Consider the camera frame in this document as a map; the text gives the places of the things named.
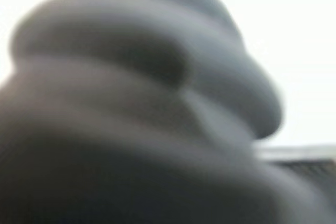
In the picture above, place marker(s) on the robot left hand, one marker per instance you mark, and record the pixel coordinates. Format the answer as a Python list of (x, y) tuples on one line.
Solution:
[(118, 129)]

